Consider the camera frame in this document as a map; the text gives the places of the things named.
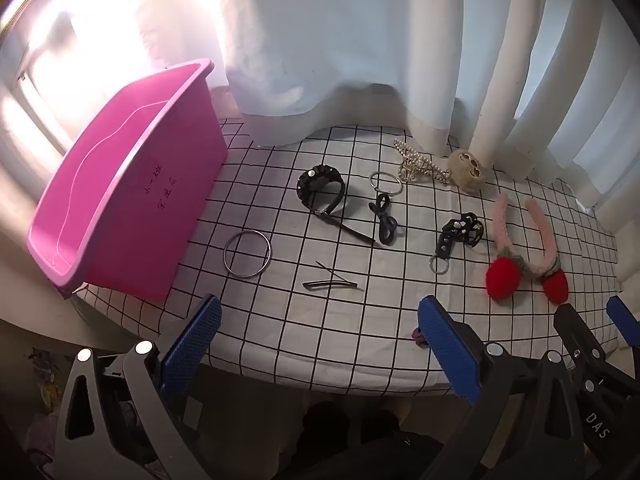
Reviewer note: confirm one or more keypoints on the beige plush charm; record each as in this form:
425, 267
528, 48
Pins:
465, 170

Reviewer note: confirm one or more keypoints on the thin bobby pin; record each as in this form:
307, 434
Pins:
332, 272

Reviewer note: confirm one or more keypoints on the light blue curtain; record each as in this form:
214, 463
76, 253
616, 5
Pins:
310, 35

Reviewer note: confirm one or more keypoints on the small purple object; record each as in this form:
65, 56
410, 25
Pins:
419, 336

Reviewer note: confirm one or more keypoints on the gold pearl hair claw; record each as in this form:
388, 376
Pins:
415, 162

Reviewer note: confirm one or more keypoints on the pink plastic bin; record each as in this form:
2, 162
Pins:
125, 185

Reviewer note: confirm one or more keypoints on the black grid white cloth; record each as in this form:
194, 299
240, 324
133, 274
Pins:
310, 340

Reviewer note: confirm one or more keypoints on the pink knit strawberry tie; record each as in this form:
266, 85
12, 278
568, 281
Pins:
505, 277

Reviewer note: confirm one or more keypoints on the black wrist watch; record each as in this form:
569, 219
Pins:
320, 177

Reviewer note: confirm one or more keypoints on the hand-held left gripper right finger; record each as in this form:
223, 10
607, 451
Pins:
450, 350

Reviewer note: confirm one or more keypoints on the white pleated curtain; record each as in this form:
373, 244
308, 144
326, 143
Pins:
525, 60

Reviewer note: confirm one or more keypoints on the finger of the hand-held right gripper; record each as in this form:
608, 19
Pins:
577, 335
625, 322

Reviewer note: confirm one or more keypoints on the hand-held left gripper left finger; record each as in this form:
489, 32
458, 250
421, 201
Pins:
192, 335

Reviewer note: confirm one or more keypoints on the silver hair clip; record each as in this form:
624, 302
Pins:
330, 285

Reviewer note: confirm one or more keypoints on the silver bangle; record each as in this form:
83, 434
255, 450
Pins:
225, 254

